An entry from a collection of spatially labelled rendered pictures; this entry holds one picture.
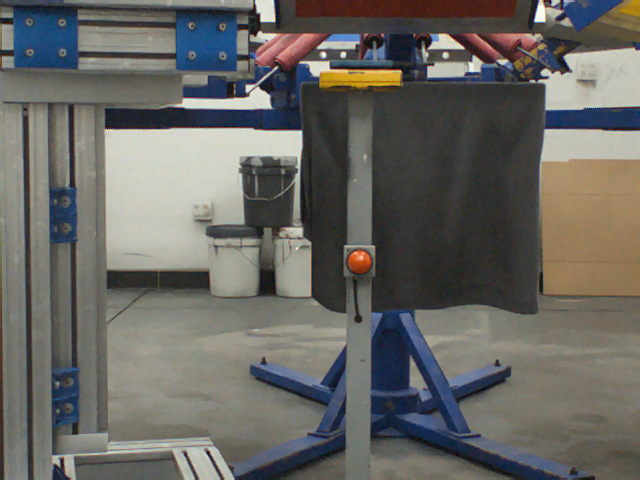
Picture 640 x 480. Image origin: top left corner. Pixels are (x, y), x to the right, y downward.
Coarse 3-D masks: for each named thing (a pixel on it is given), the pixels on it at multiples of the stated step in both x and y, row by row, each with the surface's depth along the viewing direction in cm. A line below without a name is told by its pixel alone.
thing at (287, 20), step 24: (288, 0) 289; (528, 0) 289; (288, 24) 297; (312, 24) 297; (336, 24) 297; (360, 24) 297; (384, 24) 297; (408, 24) 297; (432, 24) 297; (456, 24) 297; (480, 24) 297; (504, 24) 297
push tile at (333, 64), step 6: (330, 60) 198; (336, 60) 198; (342, 60) 198; (348, 60) 197; (354, 60) 197; (360, 60) 197; (366, 60) 197; (372, 60) 197; (378, 60) 197; (384, 60) 197; (390, 60) 197; (330, 66) 199; (336, 66) 198; (342, 66) 198; (348, 66) 198; (354, 66) 198; (360, 66) 198; (366, 66) 198; (372, 66) 198; (378, 66) 198; (384, 66) 198; (390, 66) 198
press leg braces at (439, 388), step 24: (408, 312) 363; (408, 336) 357; (336, 360) 393; (432, 360) 352; (312, 384) 404; (336, 384) 399; (432, 384) 347; (336, 408) 342; (456, 408) 342; (312, 432) 338; (336, 432) 338; (456, 432) 338
